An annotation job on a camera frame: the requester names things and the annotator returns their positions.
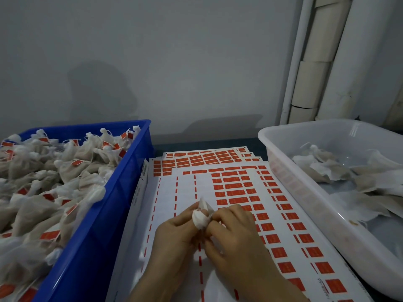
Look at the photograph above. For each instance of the person's left fingers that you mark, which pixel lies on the person's left fingers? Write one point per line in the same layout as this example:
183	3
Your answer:
185	218

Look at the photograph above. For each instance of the thin white pipe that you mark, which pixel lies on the thin white pipe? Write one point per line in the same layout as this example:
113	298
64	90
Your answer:
296	59

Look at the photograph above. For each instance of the beige wrapped pipe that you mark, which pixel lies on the beige wrapped pipe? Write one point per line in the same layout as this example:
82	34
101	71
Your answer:
318	59

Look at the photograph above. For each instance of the blue plastic crate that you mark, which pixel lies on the blue plastic crate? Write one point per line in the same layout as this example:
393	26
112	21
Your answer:
104	223

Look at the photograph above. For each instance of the red label sticker sheet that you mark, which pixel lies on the red label sticker sheet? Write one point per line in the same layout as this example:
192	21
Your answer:
201	154
163	169
283	235

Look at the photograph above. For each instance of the person's right thumb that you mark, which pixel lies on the person's right thumb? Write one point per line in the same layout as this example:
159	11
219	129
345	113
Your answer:
214	235

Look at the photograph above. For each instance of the pile of untagged tea bags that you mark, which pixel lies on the pile of untagged tea bags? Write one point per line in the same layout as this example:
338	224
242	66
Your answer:
371	182

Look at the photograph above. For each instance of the white mesh tea bag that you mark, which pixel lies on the white mesh tea bag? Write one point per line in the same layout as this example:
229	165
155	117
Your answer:
201	218

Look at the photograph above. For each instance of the person's right hand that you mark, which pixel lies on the person's right hand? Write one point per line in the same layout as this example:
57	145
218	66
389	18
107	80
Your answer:
242	242

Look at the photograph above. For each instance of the person's right forearm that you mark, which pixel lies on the person's right forearm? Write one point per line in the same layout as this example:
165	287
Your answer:
270	289

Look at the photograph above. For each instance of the person's left forearm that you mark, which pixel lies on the person's left forearm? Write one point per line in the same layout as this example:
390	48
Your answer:
154	287

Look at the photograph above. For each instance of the thick white pipe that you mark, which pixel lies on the thick white pipe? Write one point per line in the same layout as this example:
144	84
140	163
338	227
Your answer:
355	59

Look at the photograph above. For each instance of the white translucent plastic bin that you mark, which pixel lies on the white translucent plastic bin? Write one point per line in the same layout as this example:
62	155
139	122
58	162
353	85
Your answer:
318	216

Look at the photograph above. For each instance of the pile of red-tagged tea bags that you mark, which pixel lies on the pile of red-tagged tea bags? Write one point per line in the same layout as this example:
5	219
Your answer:
41	185

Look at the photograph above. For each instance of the person's left hand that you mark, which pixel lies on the person's left hand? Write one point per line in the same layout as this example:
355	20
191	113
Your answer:
171	239

